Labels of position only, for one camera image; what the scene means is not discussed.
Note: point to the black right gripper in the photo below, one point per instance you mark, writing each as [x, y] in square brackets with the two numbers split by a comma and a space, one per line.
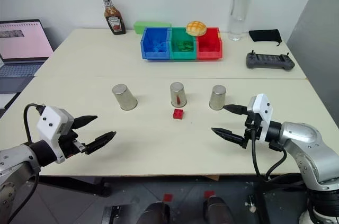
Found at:
[250, 131]

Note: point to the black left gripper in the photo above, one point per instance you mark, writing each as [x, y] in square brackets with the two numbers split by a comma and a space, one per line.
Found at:
[70, 144]

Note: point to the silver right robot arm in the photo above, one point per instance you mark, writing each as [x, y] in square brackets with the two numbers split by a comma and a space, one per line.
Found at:
[307, 147]

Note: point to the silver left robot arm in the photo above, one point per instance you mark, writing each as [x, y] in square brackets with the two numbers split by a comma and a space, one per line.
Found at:
[18, 160]

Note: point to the metal cup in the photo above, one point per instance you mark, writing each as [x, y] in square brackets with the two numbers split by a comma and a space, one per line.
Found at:
[217, 98]
[124, 98]
[178, 94]

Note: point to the red toy brick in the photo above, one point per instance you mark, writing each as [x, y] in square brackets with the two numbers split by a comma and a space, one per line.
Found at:
[178, 114]

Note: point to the red plastic bin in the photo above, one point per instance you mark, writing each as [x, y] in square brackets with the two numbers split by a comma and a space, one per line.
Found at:
[209, 55]

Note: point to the grey handheld controller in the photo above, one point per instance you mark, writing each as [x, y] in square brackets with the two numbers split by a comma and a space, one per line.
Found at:
[268, 61]

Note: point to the green plastic bin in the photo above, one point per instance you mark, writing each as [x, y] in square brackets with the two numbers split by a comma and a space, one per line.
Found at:
[182, 54]

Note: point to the dark rounded shape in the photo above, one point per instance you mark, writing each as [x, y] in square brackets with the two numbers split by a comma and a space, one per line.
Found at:
[217, 210]
[156, 213]

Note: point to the green toy pieces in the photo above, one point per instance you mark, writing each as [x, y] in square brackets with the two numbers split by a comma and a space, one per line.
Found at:
[185, 45]

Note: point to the black fabric pouch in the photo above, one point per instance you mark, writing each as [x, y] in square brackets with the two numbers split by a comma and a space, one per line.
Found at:
[265, 35]

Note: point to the blue plastic bin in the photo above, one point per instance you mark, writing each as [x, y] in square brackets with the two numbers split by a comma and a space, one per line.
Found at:
[155, 54]

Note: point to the yellow bread bun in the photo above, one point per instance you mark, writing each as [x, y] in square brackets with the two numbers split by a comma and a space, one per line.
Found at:
[196, 28]

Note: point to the blue toy pieces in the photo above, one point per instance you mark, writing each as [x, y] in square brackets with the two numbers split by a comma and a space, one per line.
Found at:
[159, 46]

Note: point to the clear bottle with green lid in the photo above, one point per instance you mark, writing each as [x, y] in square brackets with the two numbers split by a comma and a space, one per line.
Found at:
[239, 12]

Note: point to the open laptop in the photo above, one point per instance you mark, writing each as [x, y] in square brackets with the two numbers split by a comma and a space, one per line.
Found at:
[23, 44]

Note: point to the ketchup bottle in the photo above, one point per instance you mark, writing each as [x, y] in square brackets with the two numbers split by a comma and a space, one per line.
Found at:
[114, 20]

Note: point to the green rectangular box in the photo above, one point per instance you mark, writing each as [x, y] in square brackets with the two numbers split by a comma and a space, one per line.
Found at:
[141, 26]

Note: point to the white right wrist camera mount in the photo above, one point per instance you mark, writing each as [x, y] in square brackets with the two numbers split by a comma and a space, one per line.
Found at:
[260, 110]

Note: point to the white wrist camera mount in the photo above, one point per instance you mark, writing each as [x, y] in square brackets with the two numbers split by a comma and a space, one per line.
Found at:
[260, 110]
[50, 126]

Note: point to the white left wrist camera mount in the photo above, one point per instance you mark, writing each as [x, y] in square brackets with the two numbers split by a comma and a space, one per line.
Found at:
[50, 126]

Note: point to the black table frame bar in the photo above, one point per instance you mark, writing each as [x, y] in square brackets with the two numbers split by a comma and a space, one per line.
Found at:
[76, 184]

